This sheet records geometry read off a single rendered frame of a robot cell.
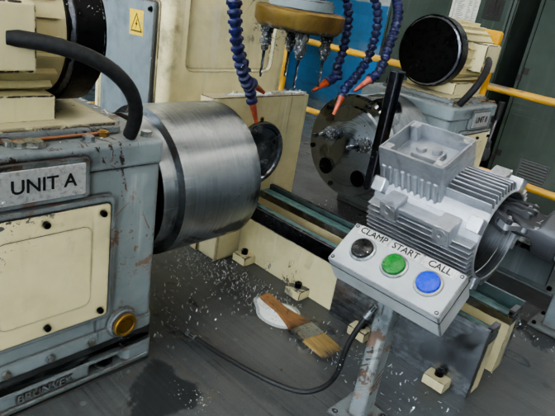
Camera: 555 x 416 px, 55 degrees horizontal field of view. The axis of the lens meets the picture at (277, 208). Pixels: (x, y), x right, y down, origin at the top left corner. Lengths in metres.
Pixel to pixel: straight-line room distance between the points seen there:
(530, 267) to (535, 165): 2.73
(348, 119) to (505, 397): 0.69
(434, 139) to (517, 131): 3.22
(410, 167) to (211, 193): 0.32
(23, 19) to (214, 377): 0.56
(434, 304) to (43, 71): 0.54
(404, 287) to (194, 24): 0.74
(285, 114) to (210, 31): 0.25
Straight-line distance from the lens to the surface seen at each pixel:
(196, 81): 1.21
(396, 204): 0.90
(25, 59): 0.66
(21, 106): 0.71
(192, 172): 0.82
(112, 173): 0.72
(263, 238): 1.15
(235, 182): 0.88
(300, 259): 1.09
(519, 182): 0.94
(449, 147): 0.96
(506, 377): 1.07
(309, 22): 1.05
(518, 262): 1.46
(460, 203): 0.89
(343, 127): 1.32
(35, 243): 0.69
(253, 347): 0.94
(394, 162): 0.90
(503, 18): 4.24
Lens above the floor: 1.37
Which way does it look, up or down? 22 degrees down
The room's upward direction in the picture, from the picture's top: 10 degrees clockwise
